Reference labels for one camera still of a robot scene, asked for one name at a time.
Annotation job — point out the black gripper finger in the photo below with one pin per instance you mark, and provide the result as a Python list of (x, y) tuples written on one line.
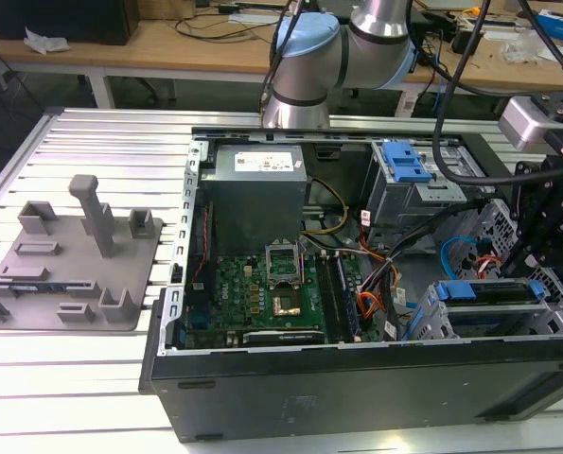
[(543, 227), (524, 189)]

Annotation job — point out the hard disk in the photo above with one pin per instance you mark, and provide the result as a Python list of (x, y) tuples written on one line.
[(456, 290)]

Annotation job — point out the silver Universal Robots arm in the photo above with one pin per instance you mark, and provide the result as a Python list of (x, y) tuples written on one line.
[(309, 61)]

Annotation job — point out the perforated metal disk bay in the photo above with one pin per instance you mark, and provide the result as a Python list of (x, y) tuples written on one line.
[(498, 321)]

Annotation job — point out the black RAM slot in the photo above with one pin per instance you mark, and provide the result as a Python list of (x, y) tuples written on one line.
[(328, 295), (347, 300)]

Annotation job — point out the metal drive cage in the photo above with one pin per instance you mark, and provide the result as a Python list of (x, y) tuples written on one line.
[(404, 198)]

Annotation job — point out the blue drive latch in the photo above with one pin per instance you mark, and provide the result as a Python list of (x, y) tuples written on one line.
[(406, 163)]

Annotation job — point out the clear plastic bag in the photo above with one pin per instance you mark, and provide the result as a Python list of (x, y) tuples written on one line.
[(517, 47)]

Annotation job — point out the small black device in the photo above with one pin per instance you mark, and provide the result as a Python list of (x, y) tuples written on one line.
[(463, 41)]

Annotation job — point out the CPU socket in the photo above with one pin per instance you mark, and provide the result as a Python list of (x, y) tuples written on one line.
[(286, 305)]

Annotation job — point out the grey power supply unit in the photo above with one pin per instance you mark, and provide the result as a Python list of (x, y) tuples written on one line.
[(255, 208)]

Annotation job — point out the black graphics card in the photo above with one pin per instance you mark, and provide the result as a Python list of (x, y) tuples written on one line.
[(286, 337)]

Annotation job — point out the black open PC case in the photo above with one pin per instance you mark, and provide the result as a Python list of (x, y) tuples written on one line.
[(309, 402)]

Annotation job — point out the green motherboard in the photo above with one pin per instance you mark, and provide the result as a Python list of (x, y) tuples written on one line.
[(241, 295)]

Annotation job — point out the wooden desk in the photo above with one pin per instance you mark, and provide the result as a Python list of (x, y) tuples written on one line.
[(191, 57)]

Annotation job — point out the grey parts rack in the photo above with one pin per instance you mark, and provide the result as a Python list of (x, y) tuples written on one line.
[(73, 284)]

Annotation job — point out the black computer box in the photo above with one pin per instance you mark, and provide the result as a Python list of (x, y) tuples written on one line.
[(58, 19)]

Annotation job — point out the white crumpled plastic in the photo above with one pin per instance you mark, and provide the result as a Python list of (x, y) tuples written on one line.
[(44, 41)]

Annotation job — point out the dark RAM stick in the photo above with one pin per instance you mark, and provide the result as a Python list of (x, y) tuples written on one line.
[(30, 287)]

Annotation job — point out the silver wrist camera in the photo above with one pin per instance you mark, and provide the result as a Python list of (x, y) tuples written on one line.
[(522, 123)]

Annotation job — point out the black wrist mount bracket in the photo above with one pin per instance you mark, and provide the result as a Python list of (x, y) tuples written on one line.
[(562, 113)]

